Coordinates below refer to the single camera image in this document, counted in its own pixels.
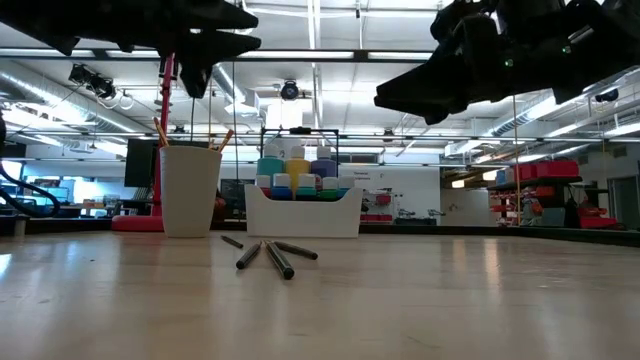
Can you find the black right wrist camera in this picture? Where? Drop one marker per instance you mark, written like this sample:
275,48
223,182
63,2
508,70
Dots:
465,22

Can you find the beige plastic cup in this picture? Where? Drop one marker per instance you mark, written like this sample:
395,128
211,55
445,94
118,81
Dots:
190,200

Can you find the small red paint bottle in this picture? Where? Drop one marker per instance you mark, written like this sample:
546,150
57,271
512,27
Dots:
263,181

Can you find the red wall bins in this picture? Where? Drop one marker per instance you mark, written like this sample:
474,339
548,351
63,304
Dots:
382,199

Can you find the black monitor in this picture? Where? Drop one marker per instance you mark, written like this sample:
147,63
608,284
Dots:
140,165

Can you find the red desk lamp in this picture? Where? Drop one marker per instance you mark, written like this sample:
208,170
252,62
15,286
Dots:
160,175

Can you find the small teal paint bottle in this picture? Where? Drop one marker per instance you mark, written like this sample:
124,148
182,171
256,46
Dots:
306,192

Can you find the large turquoise paint bottle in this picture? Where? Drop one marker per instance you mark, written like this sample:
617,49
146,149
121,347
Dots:
270,165

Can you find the black aluminium table frame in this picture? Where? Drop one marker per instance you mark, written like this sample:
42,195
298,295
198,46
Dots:
450,229

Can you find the black ceiling camera rig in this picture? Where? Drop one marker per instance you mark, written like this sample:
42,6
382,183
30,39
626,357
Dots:
95,82

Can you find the large purple paint bottle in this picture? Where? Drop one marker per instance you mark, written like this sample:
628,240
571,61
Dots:
325,167

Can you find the white plastic bin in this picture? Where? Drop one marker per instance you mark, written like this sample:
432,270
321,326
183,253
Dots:
300,220

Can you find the small sky-blue paint bottle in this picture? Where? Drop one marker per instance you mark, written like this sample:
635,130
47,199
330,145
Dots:
346,182

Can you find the round black ceiling camera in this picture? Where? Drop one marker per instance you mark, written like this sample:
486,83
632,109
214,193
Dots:
289,91

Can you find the shelf with red bins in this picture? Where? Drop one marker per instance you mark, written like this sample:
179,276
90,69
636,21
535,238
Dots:
550,170

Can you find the small green paint bottle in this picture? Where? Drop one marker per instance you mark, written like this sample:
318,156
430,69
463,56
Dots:
330,195

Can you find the large yellow paint bottle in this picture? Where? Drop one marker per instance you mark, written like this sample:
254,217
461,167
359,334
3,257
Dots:
298,165

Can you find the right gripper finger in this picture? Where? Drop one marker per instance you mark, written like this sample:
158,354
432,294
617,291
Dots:
430,85
440,114

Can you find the overhead bar with light strips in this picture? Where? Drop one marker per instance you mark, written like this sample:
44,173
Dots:
360,55

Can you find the silver ventilation duct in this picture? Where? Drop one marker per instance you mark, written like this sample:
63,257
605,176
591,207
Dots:
520,122
30,95

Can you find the small white cylinder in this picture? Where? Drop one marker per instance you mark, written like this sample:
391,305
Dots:
20,229

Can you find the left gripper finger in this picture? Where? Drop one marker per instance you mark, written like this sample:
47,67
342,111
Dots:
225,17
230,45

